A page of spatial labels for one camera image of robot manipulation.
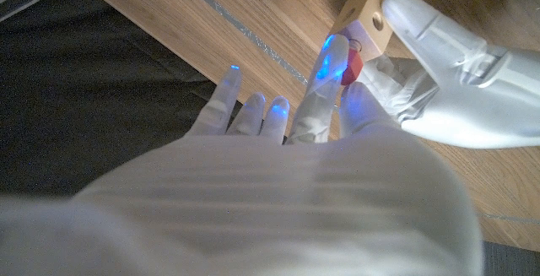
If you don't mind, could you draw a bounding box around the wooden block with holes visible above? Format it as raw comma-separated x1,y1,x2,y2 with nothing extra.
328,0,408,62

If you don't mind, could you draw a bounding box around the black curtain backdrop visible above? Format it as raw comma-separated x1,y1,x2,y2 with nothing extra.
0,0,244,198

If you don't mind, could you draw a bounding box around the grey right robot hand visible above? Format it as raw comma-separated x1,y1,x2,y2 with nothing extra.
0,34,485,276

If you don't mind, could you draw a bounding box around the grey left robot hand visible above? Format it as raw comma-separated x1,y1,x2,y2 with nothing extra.
358,0,540,150

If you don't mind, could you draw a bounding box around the red-headed wooden screw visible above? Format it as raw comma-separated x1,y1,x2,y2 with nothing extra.
340,38,365,87

